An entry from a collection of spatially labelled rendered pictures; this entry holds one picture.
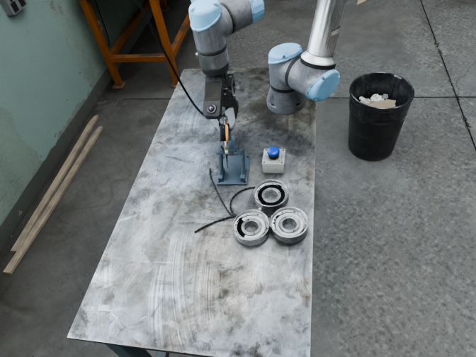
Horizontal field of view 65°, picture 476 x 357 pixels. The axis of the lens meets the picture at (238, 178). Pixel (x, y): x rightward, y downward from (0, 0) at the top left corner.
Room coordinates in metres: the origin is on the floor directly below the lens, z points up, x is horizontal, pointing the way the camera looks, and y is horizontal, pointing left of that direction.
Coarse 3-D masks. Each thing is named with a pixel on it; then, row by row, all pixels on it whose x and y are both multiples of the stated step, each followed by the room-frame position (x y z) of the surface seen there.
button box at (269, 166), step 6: (264, 150) 0.88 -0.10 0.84; (282, 150) 0.86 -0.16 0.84; (264, 156) 0.85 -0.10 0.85; (270, 156) 0.84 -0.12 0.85; (276, 156) 0.84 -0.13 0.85; (282, 156) 0.84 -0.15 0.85; (264, 162) 0.82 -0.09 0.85; (270, 162) 0.82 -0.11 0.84; (276, 162) 0.81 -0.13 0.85; (282, 162) 0.81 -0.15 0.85; (264, 168) 0.82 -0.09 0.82; (270, 168) 0.81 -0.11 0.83; (276, 168) 0.81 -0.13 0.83; (282, 168) 0.80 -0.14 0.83
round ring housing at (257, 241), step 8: (240, 216) 0.64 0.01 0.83; (264, 216) 0.63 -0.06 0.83; (232, 224) 0.61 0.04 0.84; (248, 224) 0.62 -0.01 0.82; (256, 224) 0.61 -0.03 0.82; (248, 232) 0.58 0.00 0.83; (256, 232) 0.58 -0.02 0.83; (264, 232) 0.57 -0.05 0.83; (240, 240) 0.56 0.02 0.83; (248, 240) 0.55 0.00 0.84; (256, 240) 0.55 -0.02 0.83; (264, 240) 0.57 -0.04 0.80
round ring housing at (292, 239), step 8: (280, 208) 0.64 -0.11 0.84; (288, 208) 0.64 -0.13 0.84; (296, 208) 0.63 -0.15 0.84; (272, 216) 0.61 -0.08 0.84; (288, 216) 0.61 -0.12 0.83; (304, 216) 0.60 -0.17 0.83; (272, 224) 0.60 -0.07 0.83; (280, 224) 0.59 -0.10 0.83; (296, 224) 0.59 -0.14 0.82; (304, 224) 0.58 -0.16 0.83; (272, 232) 0.58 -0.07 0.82; (288, 232) 0.56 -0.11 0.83; (304, 232) 0.54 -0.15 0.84; (280, 240) 0.55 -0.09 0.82; (288, 240) 0.54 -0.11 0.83; (296, 240) 0.54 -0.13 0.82
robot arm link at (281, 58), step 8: (280, 48) 1.18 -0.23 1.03; (288, 48) 1.16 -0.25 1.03; (296, 48) 1.15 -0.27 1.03; (272, 56) 1.14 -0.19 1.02; (280, 56) 1.12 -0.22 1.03; (288, 56) 1.11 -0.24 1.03; (296, 56) 1.11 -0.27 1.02; (272, 64) 1.14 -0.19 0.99; (280, 64) 1.11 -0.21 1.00; (288, 64) 1.10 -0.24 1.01; (272, 72) 1.14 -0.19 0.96; (280, 72) 1.10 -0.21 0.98; (288, 72) 1.08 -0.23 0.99; (272, 80) 1.14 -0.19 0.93; (280, 80) 1.11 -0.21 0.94; (280, 88) 1.12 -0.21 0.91; (288, 88) 1.11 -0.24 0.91
